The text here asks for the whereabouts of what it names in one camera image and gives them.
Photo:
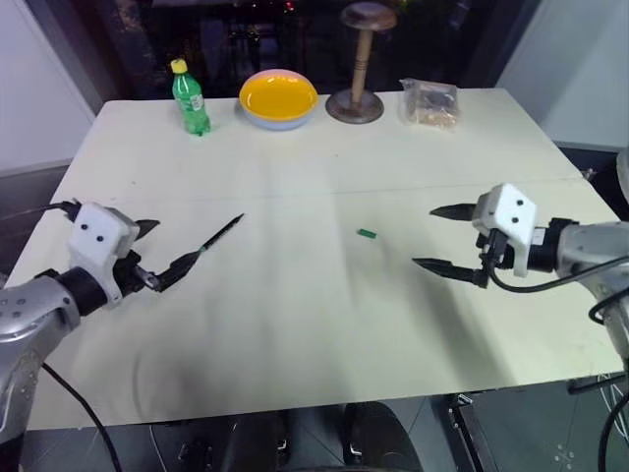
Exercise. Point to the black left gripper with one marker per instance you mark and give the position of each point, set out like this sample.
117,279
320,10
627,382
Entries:
129,276

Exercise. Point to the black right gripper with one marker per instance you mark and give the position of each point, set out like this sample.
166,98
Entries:
494,253

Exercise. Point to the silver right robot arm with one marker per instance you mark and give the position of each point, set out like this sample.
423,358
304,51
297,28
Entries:
589,251

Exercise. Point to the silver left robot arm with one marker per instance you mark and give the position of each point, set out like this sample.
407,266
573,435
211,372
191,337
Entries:
29,314

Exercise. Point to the green soda bottle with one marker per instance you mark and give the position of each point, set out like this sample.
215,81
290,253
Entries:
194,100

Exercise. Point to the small green block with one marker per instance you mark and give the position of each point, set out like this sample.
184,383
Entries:
366,233

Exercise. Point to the clear plastic snack bag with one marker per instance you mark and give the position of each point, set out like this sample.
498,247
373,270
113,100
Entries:
431,104

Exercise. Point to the grey round object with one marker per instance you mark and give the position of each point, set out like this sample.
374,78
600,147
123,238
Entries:
624,174

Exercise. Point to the brown wooden hat stand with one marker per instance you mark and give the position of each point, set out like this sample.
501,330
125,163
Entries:
361,74

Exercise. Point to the yellow bowl with pale outside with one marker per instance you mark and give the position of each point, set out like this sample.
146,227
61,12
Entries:
277,96

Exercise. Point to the dark rounded cover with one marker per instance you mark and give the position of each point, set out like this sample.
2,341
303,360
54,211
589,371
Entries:
381,437
221,445

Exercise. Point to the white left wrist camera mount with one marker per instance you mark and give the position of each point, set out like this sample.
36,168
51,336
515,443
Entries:
98,236

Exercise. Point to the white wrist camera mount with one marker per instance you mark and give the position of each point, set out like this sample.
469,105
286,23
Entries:
508,209
98,236

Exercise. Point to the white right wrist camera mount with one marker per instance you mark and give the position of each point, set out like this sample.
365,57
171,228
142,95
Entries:
508,209

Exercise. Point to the black metal frame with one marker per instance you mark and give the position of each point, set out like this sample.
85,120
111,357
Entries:
467,432

